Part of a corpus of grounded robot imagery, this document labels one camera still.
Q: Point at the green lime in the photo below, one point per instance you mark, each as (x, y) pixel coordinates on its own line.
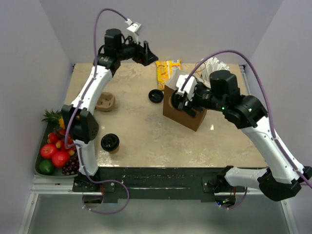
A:
(46, 167)

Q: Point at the red strawberries cluster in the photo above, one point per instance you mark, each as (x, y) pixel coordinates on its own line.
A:
(58, 138)

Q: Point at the cardboard cup carrier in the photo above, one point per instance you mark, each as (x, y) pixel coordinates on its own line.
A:
(105, 102)

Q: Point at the green fruit tray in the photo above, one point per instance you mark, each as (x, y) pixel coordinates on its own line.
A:
(68, 143)

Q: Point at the aluminium frame rail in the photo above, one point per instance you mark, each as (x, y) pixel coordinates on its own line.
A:
(52, 207)

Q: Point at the yellow snack bag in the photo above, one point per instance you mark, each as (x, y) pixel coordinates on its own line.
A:
(165, 70)

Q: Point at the orange horned melon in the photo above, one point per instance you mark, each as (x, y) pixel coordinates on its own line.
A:
(61, 123)

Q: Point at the small pineapple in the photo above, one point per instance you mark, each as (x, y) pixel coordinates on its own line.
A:
(52, 116)

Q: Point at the purple grapes bunch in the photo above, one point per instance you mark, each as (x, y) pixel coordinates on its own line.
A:
(71, 167)

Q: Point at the brown paper bag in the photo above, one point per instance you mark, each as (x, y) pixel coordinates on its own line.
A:
(175, 115)

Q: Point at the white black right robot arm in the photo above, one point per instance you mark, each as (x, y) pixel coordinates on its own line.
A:
(284, 173)

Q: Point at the red apple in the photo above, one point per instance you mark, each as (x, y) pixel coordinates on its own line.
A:
(60, 158)
(48, 150)

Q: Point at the black plastic cup lid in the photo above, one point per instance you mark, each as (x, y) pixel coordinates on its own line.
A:
(110, 142)

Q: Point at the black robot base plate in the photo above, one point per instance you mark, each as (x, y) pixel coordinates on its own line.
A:
(153, 183)

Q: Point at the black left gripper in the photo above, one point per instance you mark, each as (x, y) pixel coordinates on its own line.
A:
(144, 55)

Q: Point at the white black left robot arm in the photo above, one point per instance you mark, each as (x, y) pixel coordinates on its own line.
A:
(78, 116)

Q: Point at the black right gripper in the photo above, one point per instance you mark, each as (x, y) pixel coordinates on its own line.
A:
(186, 105)

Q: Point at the brown paper cup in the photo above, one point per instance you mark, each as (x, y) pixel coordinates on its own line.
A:
(114, 151)

